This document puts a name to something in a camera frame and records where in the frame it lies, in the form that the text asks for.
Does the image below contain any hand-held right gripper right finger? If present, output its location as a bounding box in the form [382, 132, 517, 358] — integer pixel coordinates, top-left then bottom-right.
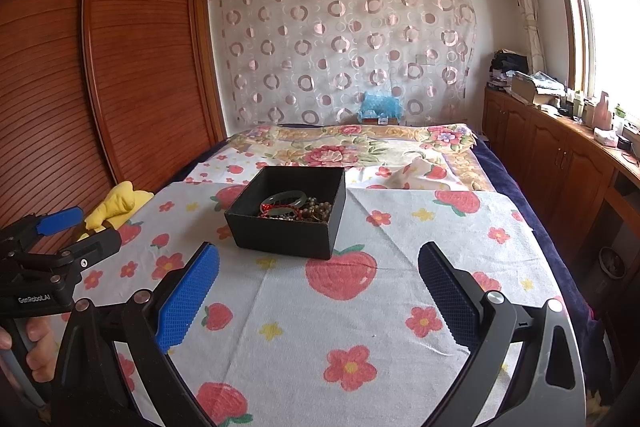
[417, 241, 586, 427]

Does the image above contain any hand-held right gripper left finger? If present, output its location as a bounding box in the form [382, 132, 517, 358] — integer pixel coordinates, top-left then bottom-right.
[50, 241, 221, 427]

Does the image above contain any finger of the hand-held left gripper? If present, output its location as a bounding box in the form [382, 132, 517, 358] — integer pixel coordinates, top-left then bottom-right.
[0, 206, 85, 249]
[17, 228, 123, 304]

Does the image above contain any black cardboard box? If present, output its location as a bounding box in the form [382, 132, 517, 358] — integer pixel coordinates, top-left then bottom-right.
[224, 165, 347, 261]

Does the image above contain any red bead bracelet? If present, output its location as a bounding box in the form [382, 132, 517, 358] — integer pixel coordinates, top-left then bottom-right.
[259, 202, 306, 221]

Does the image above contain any green jade bangle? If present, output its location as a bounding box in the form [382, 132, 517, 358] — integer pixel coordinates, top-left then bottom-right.
[260, 189, 307, 208]

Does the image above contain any person's left hand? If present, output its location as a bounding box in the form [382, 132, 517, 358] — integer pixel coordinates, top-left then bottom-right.
[0, 314, 55, 383]

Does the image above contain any yellow cloth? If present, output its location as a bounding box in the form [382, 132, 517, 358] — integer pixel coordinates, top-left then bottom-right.
[77, 182, 155, 242]

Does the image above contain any strawberry print white blanket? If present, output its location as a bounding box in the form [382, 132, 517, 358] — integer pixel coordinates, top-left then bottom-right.
[50, 156, 586, 427]

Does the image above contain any dark round pot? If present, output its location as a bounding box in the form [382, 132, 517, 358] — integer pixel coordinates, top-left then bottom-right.
[597, 247, 626, 281]

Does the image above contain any wooden cabinet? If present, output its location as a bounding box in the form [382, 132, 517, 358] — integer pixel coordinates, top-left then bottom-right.
[482, 87, 640, 308]

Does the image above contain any wooden wardrobe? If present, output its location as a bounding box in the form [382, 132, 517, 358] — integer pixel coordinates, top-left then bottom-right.
[0, 0, 228, 228]

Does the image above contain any floral blanket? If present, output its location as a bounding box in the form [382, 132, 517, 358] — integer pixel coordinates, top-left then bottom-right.
[225, 123, 478, 192]

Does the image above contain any blue mesh bag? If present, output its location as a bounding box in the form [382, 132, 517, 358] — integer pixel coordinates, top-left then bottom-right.
[359, 91, 403, 120]

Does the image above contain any stack of dark clothes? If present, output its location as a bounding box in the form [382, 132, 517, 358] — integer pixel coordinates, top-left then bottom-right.
[488, 50, 529, 90]

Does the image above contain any circle patterned sheer curtain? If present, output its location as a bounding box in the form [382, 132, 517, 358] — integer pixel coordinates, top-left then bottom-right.
[215, 0, 476, 128]

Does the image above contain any window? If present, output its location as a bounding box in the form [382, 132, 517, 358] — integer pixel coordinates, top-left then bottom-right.
[545, 0, 640, 118]

